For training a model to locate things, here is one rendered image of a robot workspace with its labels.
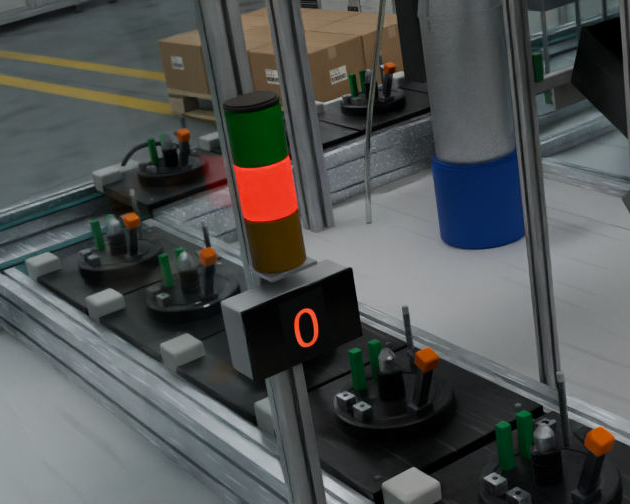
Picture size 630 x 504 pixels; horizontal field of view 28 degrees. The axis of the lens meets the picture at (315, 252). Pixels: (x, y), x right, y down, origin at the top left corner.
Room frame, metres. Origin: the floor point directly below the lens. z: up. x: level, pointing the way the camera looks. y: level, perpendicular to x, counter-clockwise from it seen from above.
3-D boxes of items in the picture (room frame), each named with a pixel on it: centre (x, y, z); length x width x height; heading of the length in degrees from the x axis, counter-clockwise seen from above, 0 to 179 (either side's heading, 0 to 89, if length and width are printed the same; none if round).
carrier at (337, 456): (1.28, -0.06, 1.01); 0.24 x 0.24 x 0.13; 31
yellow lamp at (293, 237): (1.06, 0.03, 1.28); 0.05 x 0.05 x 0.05
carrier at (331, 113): (2.60, -0.17, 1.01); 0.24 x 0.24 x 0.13; 31
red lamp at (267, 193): (1.06, 0.03, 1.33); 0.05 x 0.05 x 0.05
